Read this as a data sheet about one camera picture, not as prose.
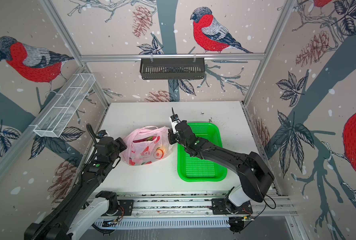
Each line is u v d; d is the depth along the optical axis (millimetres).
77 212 467
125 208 732
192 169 860
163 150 889
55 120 716
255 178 411
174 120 700
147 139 799
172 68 1061
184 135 610
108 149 613
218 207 729
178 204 763
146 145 799
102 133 706
